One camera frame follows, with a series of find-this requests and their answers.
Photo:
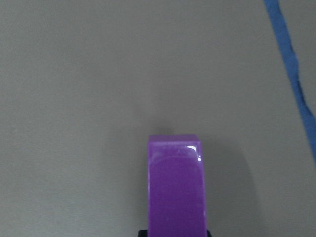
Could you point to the purple block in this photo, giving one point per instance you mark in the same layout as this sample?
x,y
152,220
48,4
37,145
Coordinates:
x,y
176,187

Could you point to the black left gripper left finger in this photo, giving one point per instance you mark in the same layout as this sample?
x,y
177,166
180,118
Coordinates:
x,y
142,233

